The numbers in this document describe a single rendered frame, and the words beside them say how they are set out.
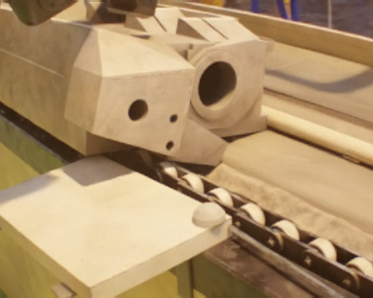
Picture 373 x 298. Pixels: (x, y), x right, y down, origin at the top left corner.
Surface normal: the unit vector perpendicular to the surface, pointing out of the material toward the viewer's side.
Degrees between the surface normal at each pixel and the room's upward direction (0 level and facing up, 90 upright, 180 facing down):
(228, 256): 0
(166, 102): 90
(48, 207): 0
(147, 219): 0
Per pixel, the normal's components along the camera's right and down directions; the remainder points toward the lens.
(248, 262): -0.06, -0.92
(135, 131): 0.61, 0.27
